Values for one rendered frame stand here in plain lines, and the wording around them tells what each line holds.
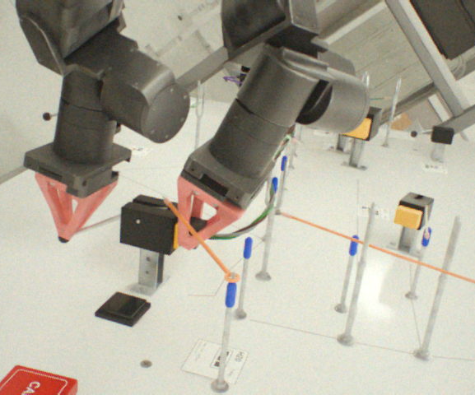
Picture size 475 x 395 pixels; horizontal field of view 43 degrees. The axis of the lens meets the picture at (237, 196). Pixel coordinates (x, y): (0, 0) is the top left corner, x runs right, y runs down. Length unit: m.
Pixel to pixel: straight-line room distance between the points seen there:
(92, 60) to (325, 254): 0.38
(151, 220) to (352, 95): 0.23
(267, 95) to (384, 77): 7.42
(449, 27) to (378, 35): 6.22
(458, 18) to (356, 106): 1.01
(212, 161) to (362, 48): 7.29
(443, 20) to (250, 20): 1.05
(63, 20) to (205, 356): 0.30
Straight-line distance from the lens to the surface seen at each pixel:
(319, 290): 0.68
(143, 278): 0.64
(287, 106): 0.52
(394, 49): 7.84
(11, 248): 0.72
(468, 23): 1.58
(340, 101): 0.56
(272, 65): 0.51
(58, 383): 0.47
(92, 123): 0.59
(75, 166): 0.60
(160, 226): 0.59
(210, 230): 0.56
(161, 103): 0.53
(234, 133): 0.53
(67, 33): 0.51
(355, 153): 1.13
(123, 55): 0.54
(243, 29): 0.56
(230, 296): 0.47
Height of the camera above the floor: 1.43
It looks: 21 degrees down
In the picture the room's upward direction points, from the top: 59 degrees clockwise
